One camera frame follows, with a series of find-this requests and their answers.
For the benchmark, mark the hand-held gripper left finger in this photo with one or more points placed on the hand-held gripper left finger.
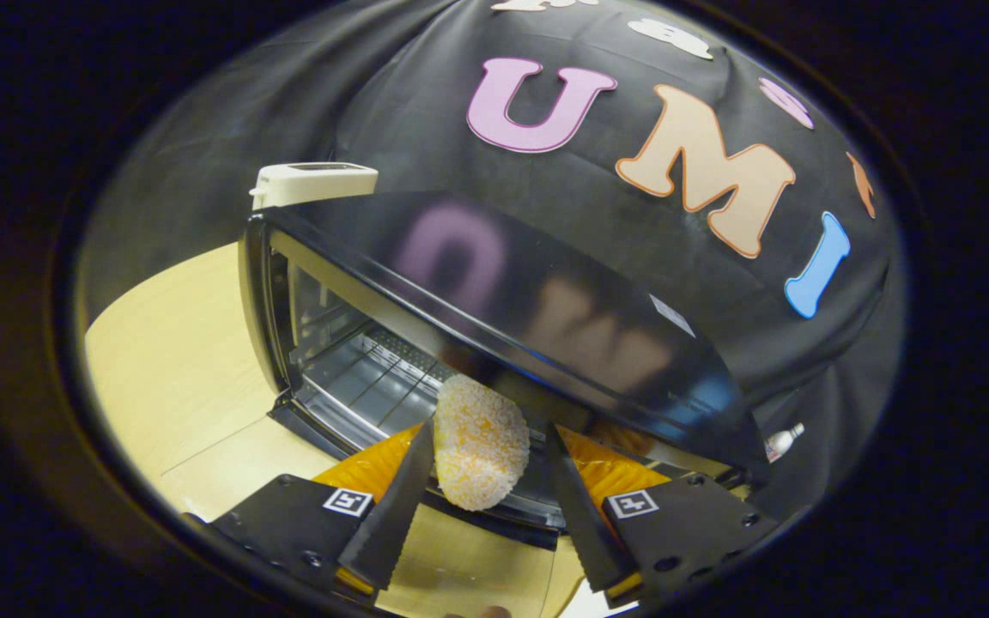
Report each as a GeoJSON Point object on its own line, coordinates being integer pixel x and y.
{"type": "Point", "coordinates": [391, 524]}

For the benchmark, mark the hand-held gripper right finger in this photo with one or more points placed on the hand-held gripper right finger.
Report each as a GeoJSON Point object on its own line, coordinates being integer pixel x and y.
{"type": "Point", "coordinates": [585, 524]}

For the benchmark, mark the breaded food patty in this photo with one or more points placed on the breaded food patty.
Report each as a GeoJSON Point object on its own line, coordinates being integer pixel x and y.
{"type": "Point", "coordinates": [482, 446]}

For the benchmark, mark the black toaster oven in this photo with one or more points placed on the black toaster oven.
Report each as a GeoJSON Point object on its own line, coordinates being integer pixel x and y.
{"type": "Point", "coordinates": [546, 309]}

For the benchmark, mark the white bread toaster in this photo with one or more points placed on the white bread toaster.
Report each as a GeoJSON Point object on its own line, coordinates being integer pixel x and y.
{"type": "Point", "coordinates": [314, 180]}

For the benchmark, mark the white pink bottle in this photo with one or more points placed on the white pink bottle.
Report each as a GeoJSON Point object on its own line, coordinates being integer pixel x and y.
{"type": "Point", "coordinates": [782, 442]}

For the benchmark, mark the black backdrop cloth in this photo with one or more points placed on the black backdrop cloth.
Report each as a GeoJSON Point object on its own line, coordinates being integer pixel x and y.
{"type": "Point", "coordinates": [288, 112]}

